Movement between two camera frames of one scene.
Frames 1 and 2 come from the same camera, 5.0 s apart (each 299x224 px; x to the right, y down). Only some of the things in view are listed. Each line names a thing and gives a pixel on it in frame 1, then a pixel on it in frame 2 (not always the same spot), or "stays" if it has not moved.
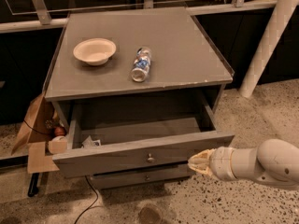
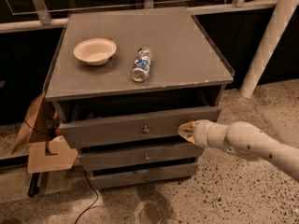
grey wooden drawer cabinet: [135, 91] stays
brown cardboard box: [36, 133] stays
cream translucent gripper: [220, 163] -> [202, 133]
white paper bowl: [95, 51] stays
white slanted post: [277, 26] stays
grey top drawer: [159, 148] -> [152, 127]
